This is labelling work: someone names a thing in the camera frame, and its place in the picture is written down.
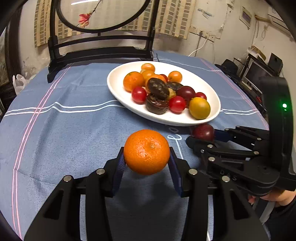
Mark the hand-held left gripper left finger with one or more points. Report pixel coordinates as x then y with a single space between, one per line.
119 166

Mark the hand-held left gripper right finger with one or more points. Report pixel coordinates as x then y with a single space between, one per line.
174 171

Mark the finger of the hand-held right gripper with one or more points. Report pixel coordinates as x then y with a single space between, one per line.
219 153
240 135

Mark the dark purple tomato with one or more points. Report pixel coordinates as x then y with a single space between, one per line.
186 92
203 132

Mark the orange mandarin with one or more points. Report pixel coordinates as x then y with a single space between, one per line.
133 81
159 76
146 154

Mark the red cherry tomato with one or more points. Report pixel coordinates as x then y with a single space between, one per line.
164 78
139 94
177 104
200 95

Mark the white oval plate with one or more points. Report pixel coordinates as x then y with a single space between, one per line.
115 78

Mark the person's right hand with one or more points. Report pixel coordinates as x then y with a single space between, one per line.
277 197

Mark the yellow green tomato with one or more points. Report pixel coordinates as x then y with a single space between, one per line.
199 108

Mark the blue striped tablecloth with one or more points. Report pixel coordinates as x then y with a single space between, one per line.
69 139

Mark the computer monitor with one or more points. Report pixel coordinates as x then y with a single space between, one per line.
256 74

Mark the dark brown round fruit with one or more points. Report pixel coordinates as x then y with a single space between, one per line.
157 105
175 85
158 87

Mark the black hat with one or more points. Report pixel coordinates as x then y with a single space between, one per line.
227 66

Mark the small yellow tomato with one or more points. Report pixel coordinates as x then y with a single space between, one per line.
171 93

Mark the black speaker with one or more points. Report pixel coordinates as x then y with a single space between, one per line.
275 61

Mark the small orange kumquat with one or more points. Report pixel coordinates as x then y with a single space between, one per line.
147 74
175 76
148 67

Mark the white plastic bag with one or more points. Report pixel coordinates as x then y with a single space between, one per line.
19 81

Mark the dark wooden cabinet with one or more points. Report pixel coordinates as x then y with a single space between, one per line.
9 58

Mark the white wall socket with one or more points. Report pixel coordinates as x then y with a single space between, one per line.
194 29

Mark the white wall electrical box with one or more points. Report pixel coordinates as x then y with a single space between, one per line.
246 16

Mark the checkered wall curtain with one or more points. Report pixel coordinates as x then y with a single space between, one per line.
175 18

